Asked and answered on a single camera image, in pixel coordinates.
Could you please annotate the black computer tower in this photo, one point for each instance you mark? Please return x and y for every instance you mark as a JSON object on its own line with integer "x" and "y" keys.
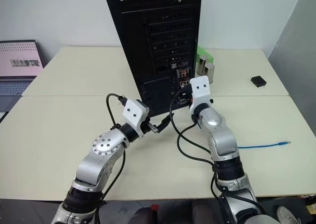
{"x": 138, "y": 36}

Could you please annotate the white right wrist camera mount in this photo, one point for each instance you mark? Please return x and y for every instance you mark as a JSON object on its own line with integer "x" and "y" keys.
{"x": 201, "y": 90}

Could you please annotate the open laptop with pink screen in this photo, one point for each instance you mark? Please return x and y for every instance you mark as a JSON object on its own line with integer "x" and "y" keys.
{"x": 17, "y": 61}

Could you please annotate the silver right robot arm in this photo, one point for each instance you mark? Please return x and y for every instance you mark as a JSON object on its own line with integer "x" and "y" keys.
{"x": 217, "y": 125}

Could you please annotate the green box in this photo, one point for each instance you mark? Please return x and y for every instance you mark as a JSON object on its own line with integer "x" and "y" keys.
{"x": 205, "y": 51}

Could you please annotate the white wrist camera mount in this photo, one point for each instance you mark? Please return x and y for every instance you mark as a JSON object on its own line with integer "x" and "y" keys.
{"x": 133, "y": 111}
{"x": 201, "y": 90}

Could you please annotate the small black adapter box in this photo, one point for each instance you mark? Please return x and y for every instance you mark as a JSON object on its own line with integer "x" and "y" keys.
{"x": 258, "y": 81}

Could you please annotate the dark rounded shape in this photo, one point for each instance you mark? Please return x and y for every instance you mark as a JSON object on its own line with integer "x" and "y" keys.
{"x": 144, "y": 216}

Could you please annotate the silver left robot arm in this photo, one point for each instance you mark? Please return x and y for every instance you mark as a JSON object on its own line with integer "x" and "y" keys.
{"x": 106, "y": 145}

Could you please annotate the small red object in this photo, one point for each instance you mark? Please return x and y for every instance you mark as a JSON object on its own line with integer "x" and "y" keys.
{"x": 154, "y": 207}

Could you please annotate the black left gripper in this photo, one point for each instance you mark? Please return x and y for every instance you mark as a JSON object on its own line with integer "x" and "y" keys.
{"x": 149, "y": 128}

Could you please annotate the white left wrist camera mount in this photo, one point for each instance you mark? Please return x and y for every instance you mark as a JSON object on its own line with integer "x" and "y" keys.
{"x": 133, "y": 111}

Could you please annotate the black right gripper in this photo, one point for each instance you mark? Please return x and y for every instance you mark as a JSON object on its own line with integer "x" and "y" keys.
{"x": 187, "y": 97}

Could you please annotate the white shoe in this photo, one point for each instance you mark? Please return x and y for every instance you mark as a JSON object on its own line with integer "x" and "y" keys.
{"x": 286, "y": 215}

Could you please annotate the silver metal cylinder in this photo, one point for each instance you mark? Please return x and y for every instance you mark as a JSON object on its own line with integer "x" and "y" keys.
{"x": 209, "y": 72}
{"x": 203, "y": 64}

